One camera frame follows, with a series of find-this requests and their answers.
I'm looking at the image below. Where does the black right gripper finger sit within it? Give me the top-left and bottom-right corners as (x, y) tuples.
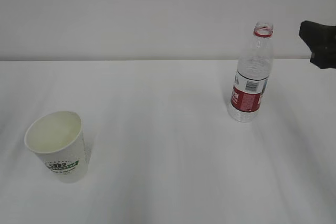
(299, 20), (335, 69)

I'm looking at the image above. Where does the clear plastic water bottle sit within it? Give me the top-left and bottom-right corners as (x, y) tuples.
(228, 22), (274, 123)

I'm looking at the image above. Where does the white paper coffee cup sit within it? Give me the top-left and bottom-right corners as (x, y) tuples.
(24, 111), (88, 183)

